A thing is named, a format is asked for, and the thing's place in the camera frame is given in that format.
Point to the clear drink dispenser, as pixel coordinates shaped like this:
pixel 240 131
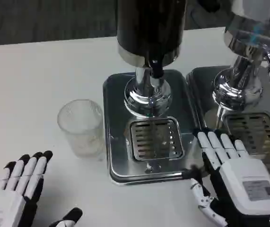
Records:
pixel 248 56

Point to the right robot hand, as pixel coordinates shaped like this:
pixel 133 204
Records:
pixel 241 186

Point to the black drink dispenser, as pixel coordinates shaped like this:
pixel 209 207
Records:
pixel 149 45

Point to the clear ribbed glass cup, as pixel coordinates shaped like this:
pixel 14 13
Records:
pixel 83 130

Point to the steel drip tray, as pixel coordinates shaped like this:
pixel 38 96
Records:
pixel 255 132
pixel 146 142

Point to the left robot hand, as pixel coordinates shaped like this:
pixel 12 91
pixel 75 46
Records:
pixel 16 189

